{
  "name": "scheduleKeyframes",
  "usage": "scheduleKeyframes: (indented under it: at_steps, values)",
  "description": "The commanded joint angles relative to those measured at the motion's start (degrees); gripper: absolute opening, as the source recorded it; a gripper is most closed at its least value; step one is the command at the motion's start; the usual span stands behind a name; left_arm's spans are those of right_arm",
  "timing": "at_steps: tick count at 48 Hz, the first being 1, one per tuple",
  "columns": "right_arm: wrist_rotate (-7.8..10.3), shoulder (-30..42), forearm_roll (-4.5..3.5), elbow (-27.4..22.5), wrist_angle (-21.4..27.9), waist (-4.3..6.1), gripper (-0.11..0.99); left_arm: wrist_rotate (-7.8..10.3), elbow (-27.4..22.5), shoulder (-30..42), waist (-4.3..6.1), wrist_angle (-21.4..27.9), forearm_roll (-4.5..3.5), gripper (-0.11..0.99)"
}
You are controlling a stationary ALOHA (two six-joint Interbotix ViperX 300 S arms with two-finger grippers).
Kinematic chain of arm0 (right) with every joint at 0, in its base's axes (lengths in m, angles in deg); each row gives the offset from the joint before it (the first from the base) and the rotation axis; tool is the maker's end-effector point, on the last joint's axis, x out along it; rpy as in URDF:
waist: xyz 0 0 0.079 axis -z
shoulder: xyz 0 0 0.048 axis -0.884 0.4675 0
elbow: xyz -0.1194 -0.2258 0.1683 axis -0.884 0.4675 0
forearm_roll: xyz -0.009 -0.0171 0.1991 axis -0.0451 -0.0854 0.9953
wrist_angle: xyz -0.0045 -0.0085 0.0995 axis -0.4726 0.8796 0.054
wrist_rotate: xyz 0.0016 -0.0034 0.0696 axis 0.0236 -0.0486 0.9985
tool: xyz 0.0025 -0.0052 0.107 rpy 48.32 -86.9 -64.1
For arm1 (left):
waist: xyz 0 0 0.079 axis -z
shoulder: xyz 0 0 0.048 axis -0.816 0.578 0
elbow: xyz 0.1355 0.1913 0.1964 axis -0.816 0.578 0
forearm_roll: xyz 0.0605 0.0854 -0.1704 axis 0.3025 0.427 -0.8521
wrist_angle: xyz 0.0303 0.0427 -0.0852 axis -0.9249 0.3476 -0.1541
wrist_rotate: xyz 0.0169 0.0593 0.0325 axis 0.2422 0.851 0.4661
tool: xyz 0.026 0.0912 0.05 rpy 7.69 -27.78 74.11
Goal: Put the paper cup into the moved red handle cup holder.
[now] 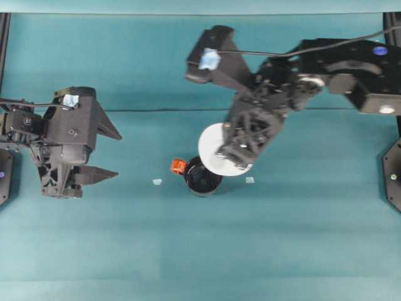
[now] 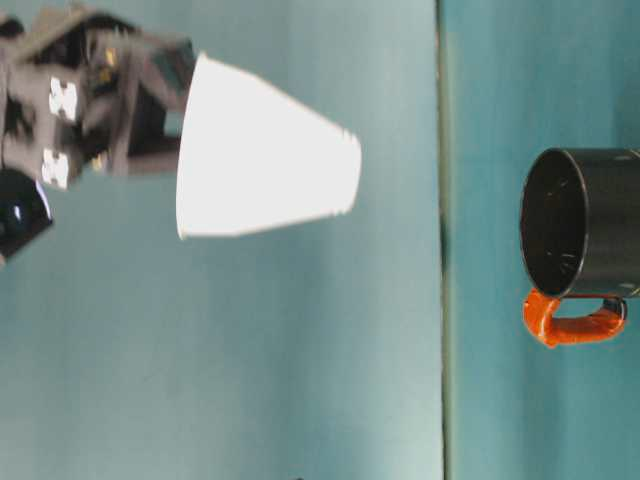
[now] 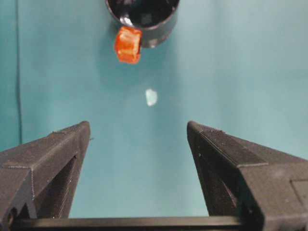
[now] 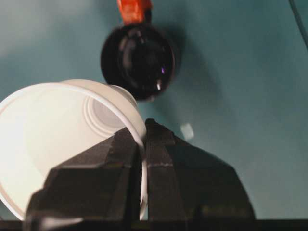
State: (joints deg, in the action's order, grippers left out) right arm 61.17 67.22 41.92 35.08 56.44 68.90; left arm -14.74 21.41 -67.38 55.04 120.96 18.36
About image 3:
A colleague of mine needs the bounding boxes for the black cup holder red handle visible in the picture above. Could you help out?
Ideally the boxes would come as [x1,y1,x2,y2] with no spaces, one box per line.
[104,0,180,64]

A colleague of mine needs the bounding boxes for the blue-green table cloth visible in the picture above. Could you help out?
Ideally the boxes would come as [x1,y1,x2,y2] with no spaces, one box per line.
[0,0,308,219]

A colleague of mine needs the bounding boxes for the small white scrap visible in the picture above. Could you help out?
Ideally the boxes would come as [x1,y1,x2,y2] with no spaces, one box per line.
[145,89,158,107]

